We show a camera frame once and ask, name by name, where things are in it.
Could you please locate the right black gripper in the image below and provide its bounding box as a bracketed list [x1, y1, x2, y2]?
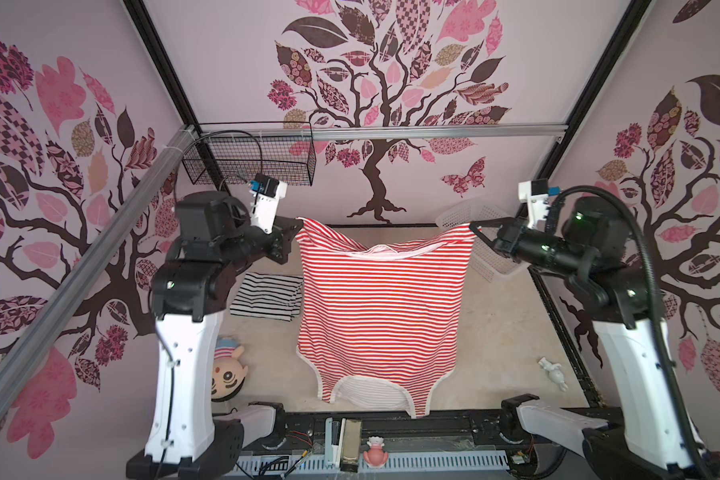
[466, 217, 580, 280]

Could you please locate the black white striped tank top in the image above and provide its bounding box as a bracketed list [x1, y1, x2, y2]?
[229, 272, 303, 322]

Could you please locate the black wire mesh basket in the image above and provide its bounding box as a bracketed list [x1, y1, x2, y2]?
[182, 120, 317, 187]

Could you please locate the aluminium rail wall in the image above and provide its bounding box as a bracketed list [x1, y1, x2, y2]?
[0, 125, 197, 420]
[199, 122, 568, 141]

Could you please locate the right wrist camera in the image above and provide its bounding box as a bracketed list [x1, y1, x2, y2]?
[518, 179, 561, 229]

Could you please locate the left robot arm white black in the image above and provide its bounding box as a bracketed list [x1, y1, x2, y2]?
[126, 185, 303, 479]

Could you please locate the white slotted cable duct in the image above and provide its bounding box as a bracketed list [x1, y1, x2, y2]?
[228, 451, 509, 479]

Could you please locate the pink pig figurine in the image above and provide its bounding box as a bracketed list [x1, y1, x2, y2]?
[363, 436, 389, 468]

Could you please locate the aluminium rail left wall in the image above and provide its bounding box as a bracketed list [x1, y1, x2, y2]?
[0, 125, 197, 420]

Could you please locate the cartoon boy plush head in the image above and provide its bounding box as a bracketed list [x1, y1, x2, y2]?
[211, 337, 248, 402]

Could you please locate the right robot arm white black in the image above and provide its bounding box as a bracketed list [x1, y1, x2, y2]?
[470, 186, 720, 479]

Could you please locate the red white striped tank top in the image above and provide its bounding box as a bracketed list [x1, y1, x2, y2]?
[296, 219, 475, 418]

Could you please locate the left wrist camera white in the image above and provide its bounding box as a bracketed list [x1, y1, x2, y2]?
[250, 173, 288, 234]

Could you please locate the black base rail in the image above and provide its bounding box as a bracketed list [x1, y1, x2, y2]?
[239, 409, 601, 448]

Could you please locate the aluminium rail back wall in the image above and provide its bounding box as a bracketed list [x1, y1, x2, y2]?
[199, 122, 568, 141]

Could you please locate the small white figurine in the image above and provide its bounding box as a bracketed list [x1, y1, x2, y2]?
[538, 357, 568, 392]

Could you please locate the silver white box device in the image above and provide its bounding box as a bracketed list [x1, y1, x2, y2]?
[324, 417, 362, 473]

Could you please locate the white plastic laundry basket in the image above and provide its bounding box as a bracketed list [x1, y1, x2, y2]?
[434, 197, 532, 284]

